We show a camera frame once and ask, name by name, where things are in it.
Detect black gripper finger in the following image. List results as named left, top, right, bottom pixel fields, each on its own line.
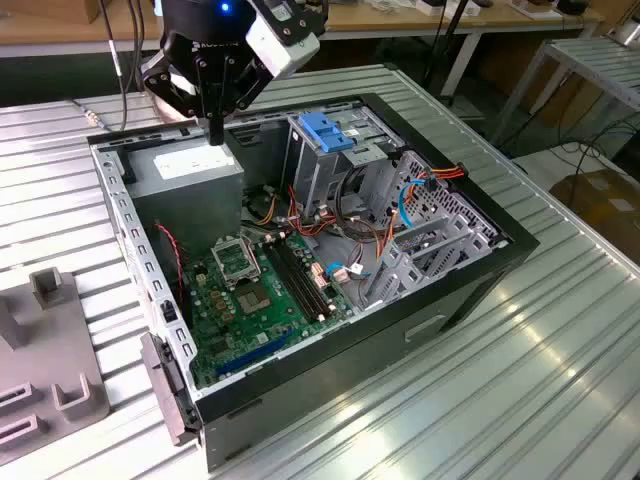
left=215, top=50, right=274, bottom=146
left=141, top=33, right=217, bottom=146

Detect perforated metal disk bay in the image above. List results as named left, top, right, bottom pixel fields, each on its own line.
left=359, top=149, right=511, bottom=311

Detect grey power supply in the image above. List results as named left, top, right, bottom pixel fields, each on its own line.
left=124, top=134, right=246, bottom=261

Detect blue plastic drive latch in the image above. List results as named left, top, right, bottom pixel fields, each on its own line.
left=298, top=112, right=357, bottom=155

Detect grey metal drive cage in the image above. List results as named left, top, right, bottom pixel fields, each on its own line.
left=279, top=109, right=406, bottom=226

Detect metal socket cover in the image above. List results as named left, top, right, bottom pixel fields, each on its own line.
left=209, top=233, right=261, bottom=290

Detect black case fan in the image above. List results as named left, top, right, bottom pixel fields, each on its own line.
left=149, top=219, right=196, bottom=331

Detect wooden desk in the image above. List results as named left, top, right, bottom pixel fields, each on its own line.
left=0, top=0, right=609, bottom=96

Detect black RAM slot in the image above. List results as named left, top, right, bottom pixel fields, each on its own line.
left=269, top=238, right=327, bottom=321
left=283, top=234, right=335, bottom=312
left=277, top=236, right=331, bottom=317
left=263, top=240, right=324, bottom=324

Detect small white box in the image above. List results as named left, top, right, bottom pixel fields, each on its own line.
left=418, top=0, right=474, bottom=17

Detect green motherboard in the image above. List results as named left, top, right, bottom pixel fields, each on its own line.
left=187, top=232, right=359, bottom=391

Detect blue expansion slot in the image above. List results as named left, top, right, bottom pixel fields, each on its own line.
left=215, top=342, right=286, bottom=377

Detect grey parts rack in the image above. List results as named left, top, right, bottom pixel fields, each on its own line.
left=0, top=267, right=111, bottom=454

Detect black PC case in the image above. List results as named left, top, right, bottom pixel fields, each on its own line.
left=85, top=92, right=541, bottom=474

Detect slatted metal side table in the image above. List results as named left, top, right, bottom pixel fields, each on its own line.
left=499, top=37, right=640, bottom=146

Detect flat cardboard box white label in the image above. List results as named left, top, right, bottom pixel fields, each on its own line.
left=549, top=168, right=640, bottom=261

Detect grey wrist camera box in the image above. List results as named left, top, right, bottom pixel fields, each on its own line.
left=243, top=0, right=329, bottom=80

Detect cable with metal plug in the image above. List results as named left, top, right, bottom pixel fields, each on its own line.
left=69, top=98, right=112, bottom=134

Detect yellow orange wire bundle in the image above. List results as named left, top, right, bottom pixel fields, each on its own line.
left=252, top=192, right=281, bottom=226

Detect red black twisted wire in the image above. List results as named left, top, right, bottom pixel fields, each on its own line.
left=153, top=223, right=190, bottom=304

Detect black cable bundle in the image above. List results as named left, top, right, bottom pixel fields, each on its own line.
left=333, top=167, right=384, bottom=244

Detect red orange wire bundle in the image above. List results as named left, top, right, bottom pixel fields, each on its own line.
left=286, top=183, right=346, bottom=239

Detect blue wire with white label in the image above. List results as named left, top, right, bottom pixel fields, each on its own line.
left=323, top=262, right=375, bottom=287

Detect blue disk data wire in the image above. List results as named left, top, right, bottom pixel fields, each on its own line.
left=399, top=175, right=435, bottom=230

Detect orange red disk power wire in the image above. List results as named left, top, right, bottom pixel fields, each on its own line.
left=424, top=162, right=467, bottom=185

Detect grey card retainer bracket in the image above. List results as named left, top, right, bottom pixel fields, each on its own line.
left=139, top=330, right=204, bottom=447

